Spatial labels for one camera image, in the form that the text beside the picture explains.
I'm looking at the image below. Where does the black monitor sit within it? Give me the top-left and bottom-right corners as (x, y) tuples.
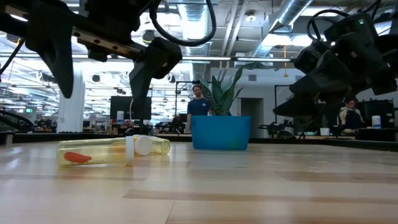
(109, 95), (152, 135)

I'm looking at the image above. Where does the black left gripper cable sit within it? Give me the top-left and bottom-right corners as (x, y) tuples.
(148, 0), (218, 48)

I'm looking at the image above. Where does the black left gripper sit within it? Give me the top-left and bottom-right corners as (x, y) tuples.
(24, 0), (183, 109)

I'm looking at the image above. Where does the black aluminium table frame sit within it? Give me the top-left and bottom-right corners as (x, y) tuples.
(0, 131), (398, 152)

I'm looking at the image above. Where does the person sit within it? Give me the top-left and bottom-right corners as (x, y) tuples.
(338, 97), (365, 135)
(185, 83), (213, 134)

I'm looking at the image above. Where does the long ceiling light strip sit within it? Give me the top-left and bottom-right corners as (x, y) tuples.
(0, 52), (137, 60)
(182, 55), (295, 63)

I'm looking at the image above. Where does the black slanted frame strut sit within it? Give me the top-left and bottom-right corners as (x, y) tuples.
(0, 107), (38, 133)

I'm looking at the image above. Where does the white pillar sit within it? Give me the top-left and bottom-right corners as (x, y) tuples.
(57, 62), (86, 134)

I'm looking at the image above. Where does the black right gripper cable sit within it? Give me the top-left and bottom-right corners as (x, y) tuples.
(306, 8), (353, 43)

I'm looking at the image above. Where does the yellow pendant cable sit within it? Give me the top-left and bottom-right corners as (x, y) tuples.
(282, 45), (289, 78)

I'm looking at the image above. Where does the large yellow pill bottle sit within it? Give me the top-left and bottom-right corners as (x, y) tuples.
(57, 136), (136, 167)

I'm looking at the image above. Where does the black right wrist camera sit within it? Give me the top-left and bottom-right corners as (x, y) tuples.
(294, 39), (333, 76)

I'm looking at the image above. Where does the orange pill bottle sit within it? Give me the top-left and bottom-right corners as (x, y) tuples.
(133, 134), (154, 157)

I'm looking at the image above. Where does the green snake plant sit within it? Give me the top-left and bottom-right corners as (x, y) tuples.
(200, 66), (245, 117)

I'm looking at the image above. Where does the silver ceiling duct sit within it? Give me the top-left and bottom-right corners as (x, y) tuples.
(248, 0), (312, 58)

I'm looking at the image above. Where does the thin black cable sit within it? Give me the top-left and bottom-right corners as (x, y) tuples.
(0, 39), (26, 76)

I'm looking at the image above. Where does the blue plastic basket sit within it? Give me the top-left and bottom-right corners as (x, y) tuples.
(190, 115), (252, 151)

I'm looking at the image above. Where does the black monitor bank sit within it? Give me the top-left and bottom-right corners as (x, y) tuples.
(360, 98), (396, 130)

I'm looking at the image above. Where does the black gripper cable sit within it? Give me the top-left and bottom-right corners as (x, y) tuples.
(306, 8), (353, 43)
(148, 0), (218, 48)

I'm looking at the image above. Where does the ceiling cable reel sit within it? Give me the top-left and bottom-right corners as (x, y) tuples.
(141, 29), (159, 46)

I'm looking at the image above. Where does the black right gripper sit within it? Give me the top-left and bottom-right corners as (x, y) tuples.
(272, 11), (398, 118)

